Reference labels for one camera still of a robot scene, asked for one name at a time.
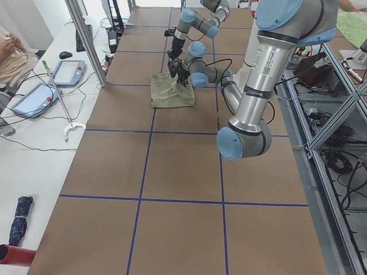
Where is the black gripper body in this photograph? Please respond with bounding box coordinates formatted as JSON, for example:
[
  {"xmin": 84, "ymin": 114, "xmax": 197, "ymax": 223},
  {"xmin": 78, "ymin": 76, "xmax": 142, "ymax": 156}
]
[
  {"xmin": 171, "ymin": 37, "xmax": 185, "ymax": 52},
  {"xmin": 177, "ymin": 67, "xmax": 190, "ymax": 82}
]

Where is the green long-sleeve shirt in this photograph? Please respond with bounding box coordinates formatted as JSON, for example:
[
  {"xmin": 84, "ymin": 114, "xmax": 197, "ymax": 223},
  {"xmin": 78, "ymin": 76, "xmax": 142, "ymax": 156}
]
[{"xmin": 150, "ymin": 72, "xmax": 196, "ymax": 108}]

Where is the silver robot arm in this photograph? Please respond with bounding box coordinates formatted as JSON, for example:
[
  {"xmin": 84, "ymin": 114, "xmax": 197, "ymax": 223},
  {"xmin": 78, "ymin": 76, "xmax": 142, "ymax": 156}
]
[
  {"xmin": 169, "ymin": 1, "xmax": 339, "ymax": 160},
  {"xmin": 164, "ymin": 0, "xmax": 230, "ymax": 61}
]

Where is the black power adapter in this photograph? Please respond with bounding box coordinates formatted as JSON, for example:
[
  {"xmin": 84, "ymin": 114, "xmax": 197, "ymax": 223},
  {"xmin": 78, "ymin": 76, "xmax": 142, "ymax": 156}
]
[{"xmin": 107, "ymin": 30, "xmax": 119, "ymax": 53}]

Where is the black keyboard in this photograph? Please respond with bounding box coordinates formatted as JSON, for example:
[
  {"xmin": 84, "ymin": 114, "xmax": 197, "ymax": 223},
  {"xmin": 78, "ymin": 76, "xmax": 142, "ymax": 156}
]
[{"xmin": 75, "ymin": 24, "xmax": 93, "ymax": 53}]

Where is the far blue teach pendant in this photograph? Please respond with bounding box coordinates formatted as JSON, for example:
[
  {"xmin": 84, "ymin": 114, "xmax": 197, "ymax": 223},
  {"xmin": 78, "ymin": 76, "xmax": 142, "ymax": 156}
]
[{"xmin": 52, "ymin": 60, "xmax": 86, "ymax": 88}]

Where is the blue teach pendant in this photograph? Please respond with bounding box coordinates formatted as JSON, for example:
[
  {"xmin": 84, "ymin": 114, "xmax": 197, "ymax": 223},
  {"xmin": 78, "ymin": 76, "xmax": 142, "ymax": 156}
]
[
  {"xmin": 10, "ymin": 83, "xmax": 63, "ymax": 118},
  {"xmin": 52, "ymin": 60, "xmax": 86, "ymax": 88}
]

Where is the black computer mouse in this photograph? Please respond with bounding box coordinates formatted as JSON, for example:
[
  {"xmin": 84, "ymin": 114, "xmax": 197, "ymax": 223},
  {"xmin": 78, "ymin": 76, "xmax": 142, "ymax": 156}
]
[{"xmin": 59, "ymin": 51, "xmax": 73, "ymax": 60}]

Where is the white reacher grabber stick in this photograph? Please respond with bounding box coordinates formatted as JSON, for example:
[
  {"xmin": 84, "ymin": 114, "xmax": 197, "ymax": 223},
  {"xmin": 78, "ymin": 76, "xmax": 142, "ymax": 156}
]
[{"xmin": 42, "ymin": 60, "xmax": 86, "ymax": 142}]

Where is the near blue teach pendant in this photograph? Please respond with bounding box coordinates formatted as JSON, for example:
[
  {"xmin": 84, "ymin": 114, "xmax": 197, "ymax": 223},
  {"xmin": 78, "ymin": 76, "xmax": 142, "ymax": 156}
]
[{"xmin": 10, "ymin": 83, "xmax": 63, "ymax": 118}]

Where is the seated person in beige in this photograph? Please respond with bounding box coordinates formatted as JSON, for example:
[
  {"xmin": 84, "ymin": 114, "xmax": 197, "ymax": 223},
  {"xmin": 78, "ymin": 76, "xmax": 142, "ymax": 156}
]
[{"xmin": 0, "ymin": 25, "xmax": 40, "ymax": 137}]

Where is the folded dark blue umbrella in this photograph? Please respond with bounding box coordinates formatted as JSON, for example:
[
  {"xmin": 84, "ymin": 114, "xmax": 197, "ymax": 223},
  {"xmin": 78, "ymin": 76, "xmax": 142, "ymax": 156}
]
[{"xmin": 9, "ymin": 196, "xmax": 33, "ymax": 246}]

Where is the red cylinder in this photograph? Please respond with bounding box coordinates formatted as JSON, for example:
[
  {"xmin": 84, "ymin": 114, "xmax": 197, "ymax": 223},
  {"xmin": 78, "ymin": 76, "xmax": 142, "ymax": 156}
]
[{"xmin": 0, "ymin": 244, "xmax": 37, "ymax": 267}]

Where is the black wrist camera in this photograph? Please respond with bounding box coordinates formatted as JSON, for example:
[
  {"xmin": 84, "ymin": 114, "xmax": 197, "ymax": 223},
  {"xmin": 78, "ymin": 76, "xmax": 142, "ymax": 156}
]
[
  {"xmin": 167, "ymin": 58, "xmax": 182, "ymax": 78},
  {"xmin": 164, "ymin": 28, "xmax": 175, "ymax": 37}
]

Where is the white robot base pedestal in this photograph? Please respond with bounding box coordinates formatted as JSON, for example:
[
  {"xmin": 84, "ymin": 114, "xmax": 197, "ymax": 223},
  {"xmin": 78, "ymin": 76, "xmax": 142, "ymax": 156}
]
[{"xmin": 232, "ymin": 0, "xmax": 272, "ymax": 84}]

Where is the aluminium frame post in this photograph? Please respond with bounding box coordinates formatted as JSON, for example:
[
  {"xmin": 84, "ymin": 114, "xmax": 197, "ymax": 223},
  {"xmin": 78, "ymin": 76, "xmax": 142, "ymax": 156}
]
[{"xmin": 65, "ymin": 0, "xmax": 107, "ymax": 88}]

